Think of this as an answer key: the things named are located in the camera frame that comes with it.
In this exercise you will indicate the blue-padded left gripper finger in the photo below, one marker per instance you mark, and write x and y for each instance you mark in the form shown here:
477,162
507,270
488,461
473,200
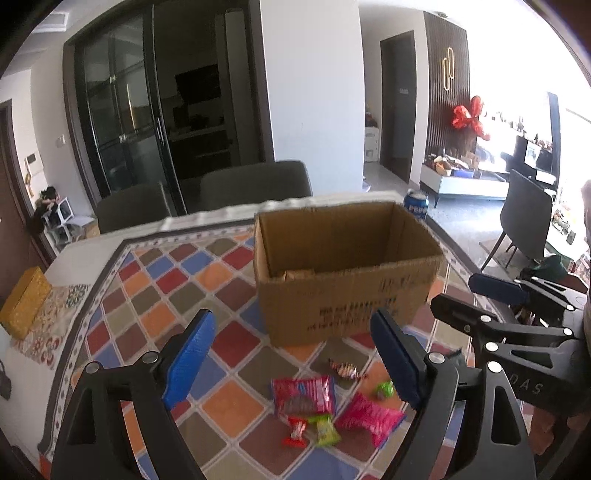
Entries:
93,442

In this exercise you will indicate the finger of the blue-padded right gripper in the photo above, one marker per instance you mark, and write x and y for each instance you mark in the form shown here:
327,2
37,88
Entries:
492,442

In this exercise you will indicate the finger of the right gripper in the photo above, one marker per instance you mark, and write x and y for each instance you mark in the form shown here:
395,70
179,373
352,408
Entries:
466,313
534,294

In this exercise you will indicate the pink snack packet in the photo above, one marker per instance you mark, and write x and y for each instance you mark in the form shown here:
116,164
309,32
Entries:
379,421

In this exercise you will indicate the green candy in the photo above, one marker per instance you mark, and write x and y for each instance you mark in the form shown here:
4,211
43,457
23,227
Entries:
384,390

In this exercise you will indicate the purple striped candy bar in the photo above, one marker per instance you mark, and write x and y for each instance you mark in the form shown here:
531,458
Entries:
346,370

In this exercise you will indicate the yellow green candy packet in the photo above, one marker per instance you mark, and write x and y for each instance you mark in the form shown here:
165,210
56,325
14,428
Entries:
327,435

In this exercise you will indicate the red hawthorn snack packet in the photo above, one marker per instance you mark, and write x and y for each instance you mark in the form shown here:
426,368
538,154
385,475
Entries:
303,397

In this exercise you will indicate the small red candy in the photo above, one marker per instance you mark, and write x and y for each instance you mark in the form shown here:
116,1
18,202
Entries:
296,438

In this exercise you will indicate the dark chair right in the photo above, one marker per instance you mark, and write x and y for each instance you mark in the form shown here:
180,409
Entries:
525,219

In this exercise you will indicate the black mug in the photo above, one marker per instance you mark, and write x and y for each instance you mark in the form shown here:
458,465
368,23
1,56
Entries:
5,383

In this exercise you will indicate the white tv cabinet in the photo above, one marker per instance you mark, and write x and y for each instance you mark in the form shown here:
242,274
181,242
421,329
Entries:
451,187

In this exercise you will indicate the floral patterned mat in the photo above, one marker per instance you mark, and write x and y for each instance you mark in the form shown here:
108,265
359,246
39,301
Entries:
51,324

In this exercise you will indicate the blue pepsi can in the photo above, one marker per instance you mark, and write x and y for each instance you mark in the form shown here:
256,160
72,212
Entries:
417,203

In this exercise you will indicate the brown cardboard box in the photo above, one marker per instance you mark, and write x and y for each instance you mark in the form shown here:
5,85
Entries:
321,272

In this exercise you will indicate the gold tissue box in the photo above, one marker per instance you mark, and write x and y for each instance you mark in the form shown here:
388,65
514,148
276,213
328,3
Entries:
24,302

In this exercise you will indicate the red bow decoration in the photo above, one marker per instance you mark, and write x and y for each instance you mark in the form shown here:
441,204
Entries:
469,117

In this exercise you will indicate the dark dining chair middle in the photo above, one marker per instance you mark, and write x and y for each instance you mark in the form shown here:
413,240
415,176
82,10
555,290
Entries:
254,184

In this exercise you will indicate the dark dining chair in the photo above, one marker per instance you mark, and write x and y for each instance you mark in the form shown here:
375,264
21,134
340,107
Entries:
254,184
133,206

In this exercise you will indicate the dark dining chair left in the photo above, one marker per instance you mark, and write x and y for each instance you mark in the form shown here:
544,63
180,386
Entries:
133,206

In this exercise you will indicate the black glass sliding door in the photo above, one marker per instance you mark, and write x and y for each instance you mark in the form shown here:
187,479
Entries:
119,108

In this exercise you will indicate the gold wall ornament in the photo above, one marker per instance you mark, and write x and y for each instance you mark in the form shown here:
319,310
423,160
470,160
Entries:
448,69

